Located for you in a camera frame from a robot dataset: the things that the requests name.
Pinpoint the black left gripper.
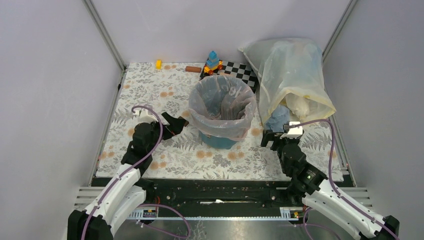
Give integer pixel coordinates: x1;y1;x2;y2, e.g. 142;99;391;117
146;112;186;153

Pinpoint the teal plastic trash bin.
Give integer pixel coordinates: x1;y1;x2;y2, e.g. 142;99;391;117
198;86;248;151

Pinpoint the pink plastic trash bag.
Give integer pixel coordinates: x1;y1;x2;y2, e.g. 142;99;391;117
188;75;257;141

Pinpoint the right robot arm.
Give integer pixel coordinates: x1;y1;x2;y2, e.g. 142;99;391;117
260;130;400;240

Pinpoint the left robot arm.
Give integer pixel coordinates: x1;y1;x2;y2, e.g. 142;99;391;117
66;109;188;240

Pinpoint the blue plastic trash bag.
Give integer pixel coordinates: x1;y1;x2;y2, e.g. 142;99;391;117
263;104;290;132

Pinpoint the dark brown wooden block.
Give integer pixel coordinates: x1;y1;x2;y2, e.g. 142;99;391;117
179;116;189;127

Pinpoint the floral table mat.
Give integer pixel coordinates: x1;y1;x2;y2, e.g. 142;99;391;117
94;63;343;182

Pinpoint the orange-brown wooden block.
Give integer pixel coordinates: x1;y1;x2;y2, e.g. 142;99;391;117
185;66;203;73

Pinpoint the yellow toy block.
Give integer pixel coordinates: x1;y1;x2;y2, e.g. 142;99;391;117
155;59;162;70

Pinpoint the black checkered tray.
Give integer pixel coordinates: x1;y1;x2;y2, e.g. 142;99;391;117
213;60;259;93

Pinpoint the large translucent bag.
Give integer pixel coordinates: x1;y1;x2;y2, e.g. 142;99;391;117
239;37;336;123

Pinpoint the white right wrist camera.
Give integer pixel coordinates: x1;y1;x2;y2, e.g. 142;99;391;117
281;121;304;139

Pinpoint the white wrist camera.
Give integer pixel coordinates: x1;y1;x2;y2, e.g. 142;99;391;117
133;108;158;124
281;121;304;139

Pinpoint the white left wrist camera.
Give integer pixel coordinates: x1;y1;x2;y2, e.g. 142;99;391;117
133;108;158;124

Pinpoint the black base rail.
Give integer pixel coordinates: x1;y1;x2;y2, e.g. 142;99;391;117
144;178;304;220

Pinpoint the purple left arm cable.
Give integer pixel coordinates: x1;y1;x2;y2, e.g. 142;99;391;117
80;105;192;240

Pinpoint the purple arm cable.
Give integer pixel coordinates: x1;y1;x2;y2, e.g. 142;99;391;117
80;105;192;240
284;118;402;240

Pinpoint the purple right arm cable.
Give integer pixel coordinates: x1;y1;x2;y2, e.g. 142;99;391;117
284;118;402;240

